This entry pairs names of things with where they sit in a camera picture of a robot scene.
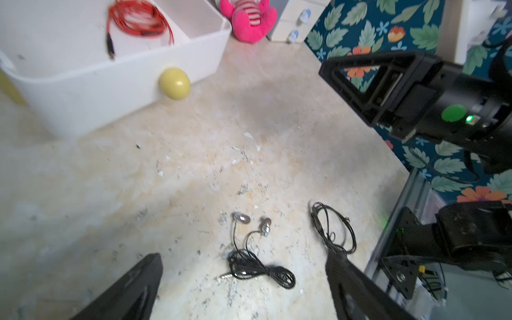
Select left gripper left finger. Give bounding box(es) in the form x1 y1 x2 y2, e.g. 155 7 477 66
73 253 163 319

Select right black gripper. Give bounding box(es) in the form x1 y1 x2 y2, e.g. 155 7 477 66
319 51 463 139

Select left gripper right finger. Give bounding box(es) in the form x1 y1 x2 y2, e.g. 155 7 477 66
325 251 414 320

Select black earphones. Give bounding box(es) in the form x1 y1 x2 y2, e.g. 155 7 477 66
217 212 296 290
310 202 357 257

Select red earphones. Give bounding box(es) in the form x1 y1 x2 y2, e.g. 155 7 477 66
105 1 175 60

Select white drawer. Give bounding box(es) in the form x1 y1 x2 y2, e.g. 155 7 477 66
1 1 231 137

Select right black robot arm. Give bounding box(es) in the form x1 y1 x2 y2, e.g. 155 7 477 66
319 39 511 174

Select white blue drawer cabinet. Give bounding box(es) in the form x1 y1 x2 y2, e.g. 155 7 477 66
267 0 330 43

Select pink white plush toy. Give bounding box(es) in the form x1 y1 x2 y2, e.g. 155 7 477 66
219 0 277 43

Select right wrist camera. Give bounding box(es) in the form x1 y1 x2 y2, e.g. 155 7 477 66
436 0 511 65

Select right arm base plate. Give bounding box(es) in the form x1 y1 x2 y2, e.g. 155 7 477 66
379 201 511 299

